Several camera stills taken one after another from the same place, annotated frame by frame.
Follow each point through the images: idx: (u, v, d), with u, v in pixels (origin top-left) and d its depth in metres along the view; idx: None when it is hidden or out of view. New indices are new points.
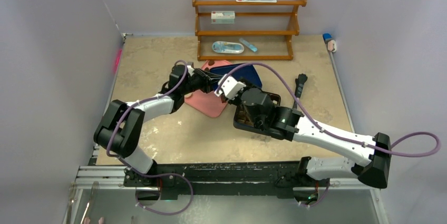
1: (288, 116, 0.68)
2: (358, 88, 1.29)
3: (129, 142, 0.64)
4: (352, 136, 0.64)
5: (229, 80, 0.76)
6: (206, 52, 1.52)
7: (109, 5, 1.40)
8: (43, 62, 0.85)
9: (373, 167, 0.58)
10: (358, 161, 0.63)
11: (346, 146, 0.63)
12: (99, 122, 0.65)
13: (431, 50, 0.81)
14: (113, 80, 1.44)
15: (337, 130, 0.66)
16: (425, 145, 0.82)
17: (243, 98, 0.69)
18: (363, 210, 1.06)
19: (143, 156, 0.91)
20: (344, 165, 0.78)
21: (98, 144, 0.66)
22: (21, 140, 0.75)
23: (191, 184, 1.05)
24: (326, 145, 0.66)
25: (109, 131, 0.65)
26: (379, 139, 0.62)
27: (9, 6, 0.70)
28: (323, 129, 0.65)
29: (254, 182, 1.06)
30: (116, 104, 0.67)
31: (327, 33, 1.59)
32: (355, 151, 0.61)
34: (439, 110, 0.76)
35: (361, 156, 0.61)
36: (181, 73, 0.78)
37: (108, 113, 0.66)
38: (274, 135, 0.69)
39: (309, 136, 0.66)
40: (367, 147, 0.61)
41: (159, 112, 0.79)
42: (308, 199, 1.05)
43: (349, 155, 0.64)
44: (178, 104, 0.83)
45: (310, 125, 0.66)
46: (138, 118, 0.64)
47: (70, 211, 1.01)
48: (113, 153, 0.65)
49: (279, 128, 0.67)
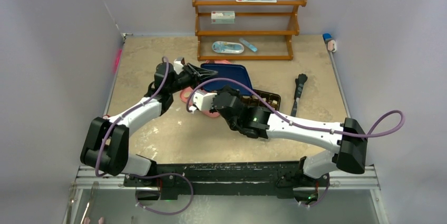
1: (260, 115, 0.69)
2: (358, 88, 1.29)
3: (118, 159, 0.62)
4: (320, 124, 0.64)
5: (196, 96, 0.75)
6: (206, 52, 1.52)
7: (110, 5, 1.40)
8: (43, 62, 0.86)
9: (342, 152, 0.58)
10: (330, 148, 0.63)
11: (315, 135, 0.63)
12: (84, 144, 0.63)
13: (432, 50, 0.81)
14: (113, 80, 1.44)
15: (306, 120, 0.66)
16: (428, 145, 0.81)
17: (214, 102, 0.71)
18: (363, 210, 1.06)
19: (139, 161, 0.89)
20: (327, 156, 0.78)
21: (87, 164, 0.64)
22: (20, 140, 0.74)
23: (191, 184, 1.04)
24: (297, 137, 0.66)
25: (95, 151, 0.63)
26: (347, 124, 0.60)
27: (9, 6, 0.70)
28: (291, 122, 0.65)
29: (254, 182, 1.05)
30: (97, 121, 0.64)
31: (327, 33, 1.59)
32: (323, 138, 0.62)
34: (438, 110, 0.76)
35: (330, 143, 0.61)
36: (164, 72, 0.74)
37: (91, 132, 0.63)
38: (250, 135, 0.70)
39: (279, 131, 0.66)
40: (335, 133, 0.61)
41: (148, 117, 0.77)
42: (308, 199, 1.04)
43: (321, 144, 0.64)
44: (167, 104, 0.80)
45: (279, 119, 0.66)
46: (122, 135, 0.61)
47: (70, 211, 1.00)
48: (104, 171, 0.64)
49: (252, 127, 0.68)
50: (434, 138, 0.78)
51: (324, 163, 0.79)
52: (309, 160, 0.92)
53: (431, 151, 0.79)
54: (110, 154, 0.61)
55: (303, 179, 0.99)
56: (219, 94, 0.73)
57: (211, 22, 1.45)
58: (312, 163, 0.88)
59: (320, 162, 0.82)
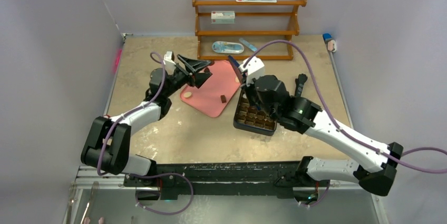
1: (305, 108, 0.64)
2: (358, 88, 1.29)
3: (119, 158, 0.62)
4: (368, 142, 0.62)
5: (255, 61, 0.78)
6: (206, 52, 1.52)
7: (110, 6, 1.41)
8: (43, 62, 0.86)
9: (385, 176, 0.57)
10: (367, 166, 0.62)
11: (360, 151, 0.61)
12: (85, 142, 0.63)
13: (431, 50, 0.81)
14: (113, 80, 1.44)
15: (353, 132, 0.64)
16: (428, 144, 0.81)
17: (256, 83, 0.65)
18: (363, 210, 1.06)
19: (139, 160, 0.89)
20: (346, 168, 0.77)
21: (87, 164, 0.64)
22: (21, 140, 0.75)
23: (191, 184, 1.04)
24: (337, 144, 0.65)
25: (96, 149, 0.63)
26: (394, 148, 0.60)
27: (9, 7, 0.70)
28: (340, 128, 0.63)
29: (254, 182, 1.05)
30: (99, 120, 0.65)
31: (327, 33, 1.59)
32: (368, 156, 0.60)
34: (438, 111, 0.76)
35: (373, 163, 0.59)
36: (159, 79, 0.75)
37: (93, 130, 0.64)
38: (288, 126, 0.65)
39: (324, 133, 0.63)
40: (382, 155, 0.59)
41: (147, 119, 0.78)
42: (308, 199, 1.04)
43: (361, 160, 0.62)
44: (166, 109, 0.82)
45: (328, 122, 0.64)
46: (124, 133, 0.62)
47: (70, 211, 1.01)
48: (104, 170, 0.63)
49: (293, 118, 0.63)
50: (434, 138, 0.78)
51: (342, 172, 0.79)
52: (317, 163, 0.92)
53: (431, 151, 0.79)
54: (112, 153, 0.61)
55: (301, 176, 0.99)
56: (264, 77, 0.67)
57: (211, 22, 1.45)
58: (323, 167, 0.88)
59: (336, 169, 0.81)
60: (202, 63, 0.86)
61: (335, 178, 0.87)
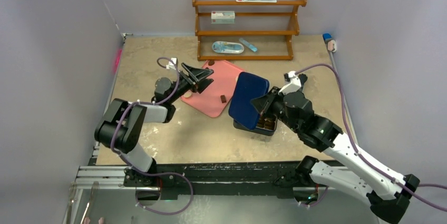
1: (327, 128, 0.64)
2: (358, 88, 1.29)
3: (132, 135, 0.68)
4: (385, 169, 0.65)
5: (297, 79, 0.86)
6: (206, 52, 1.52)
7: (110, 6, 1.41)
8: (43, 61, 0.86)
9: (397, 204, 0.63)
10: (379, 190, 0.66)
11: (376, 177, 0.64)
12: (102, 118, 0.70)
13: (431, 50, 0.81)
14: (113, 80, 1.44)
15: (370, 157, 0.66)
16: (428, 144, 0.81)
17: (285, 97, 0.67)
18: (365, 211, 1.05)
19: (143, 154, 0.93)
20: (358, 186, 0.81)
21: (99, 139, 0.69)
22: (20, 140, 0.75)
23: (191, 184, 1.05)
24: (353, 167, 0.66)
25: (110, 125, 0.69)
26: (409, 180, 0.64)
27: (9, 7, 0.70)
28: (358, 153, 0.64)
29: (254, 182, 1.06)
30: (118, 100, 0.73)
31: (327, 33, 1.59)
32: (383, 183, 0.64)
34: (438, 110, 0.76)
35: (387, 189, 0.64)
36: (164, 88, 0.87)
37: (112, 108, 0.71)
38: (307, 143, 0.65)
39: (342, 155, 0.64)
40: (396, 184, 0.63)
41: (154, 118, 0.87)
42: (308, 198, 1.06)
43: (375, 184, 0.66)
44: (170, 115, 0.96)
45: (347, 144, 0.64)
46: (140, 112, 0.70)
47: (70, 211, 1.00)
48: (115, 146, 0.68)
49: (314, 136, 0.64)
50: (434, 138, 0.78)
51: (352, 189, 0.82)
52: (324, 168, 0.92)
53: (431, 151, 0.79)
54: (126, 129, 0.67)
55: (301, 175, 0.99)
56: (292, 92, 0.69)
57: (211, 22, 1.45)
58: (330, 175, 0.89)
59: (346, 184, 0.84)
60: (203, 73, 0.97)
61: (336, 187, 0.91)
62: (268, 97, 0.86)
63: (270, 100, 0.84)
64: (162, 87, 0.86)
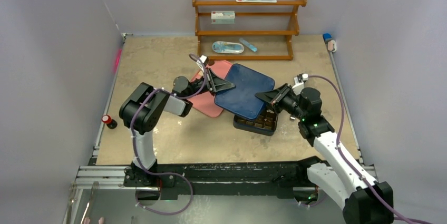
1: (322, 127, 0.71)
2: (358, 87, 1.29)
3: (152, 117, 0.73)
4: (358, 167, 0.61)
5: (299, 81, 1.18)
6: (206, 52, 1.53)
7: (110, 6, 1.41)
8: (43, 62, 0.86)
9: (354, 196, 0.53)
10: (349, 188, 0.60)
11: (345, 169, 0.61)
12: (128, 97, 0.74)
13: (431, 51, 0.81)
14: (113, 80, 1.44)
15: (352, 158, 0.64)
16: (427, 144, 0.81)
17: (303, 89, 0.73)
18: None
19: (151, 151, 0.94)
20: (341, 191, 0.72)
21: (122, 116, 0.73)
22: (20, 139, 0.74)
23: (191, 184, 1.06)
24: (332, 162, 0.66)
25: (134, 105, 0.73)
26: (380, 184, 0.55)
27: (8, 8, 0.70)
28: (338, 147, 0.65)
29: (254, 182, 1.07)
30: (145, 85, 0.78)
31: (327, 33, 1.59)
32: (349, 177, 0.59)
34: (437, 111, 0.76)
35: (351, 182, 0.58)
36: (182, 87, 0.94)
37: (137, 90, 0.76)
38: (301, 132, 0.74)
39: (323, 146, 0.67)
40: (363, 181, 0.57)
41: (173, 107, 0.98)
42: (308, 198, 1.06)
43: (345, 179, 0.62)
44: (186, 110, 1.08)
45: (332, 139, 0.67)
46: (164, 97, 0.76)
47: (70, 211, 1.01)
48: (135, 125, 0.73)
49: (308, 128, 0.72)
50: (433, 139, 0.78)
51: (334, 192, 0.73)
52: (322, 169, 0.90)
53: (430, 151, 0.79)
54: (147, 110, 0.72)
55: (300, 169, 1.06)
56: (310, 88, 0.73)
57: (211, 22, 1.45)
58: (323, 175, 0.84)
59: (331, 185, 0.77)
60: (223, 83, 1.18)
61: (324, 191, 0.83)
62: (281, 91, 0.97)
63: (283, 93, 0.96)
64: (180, 86, 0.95)
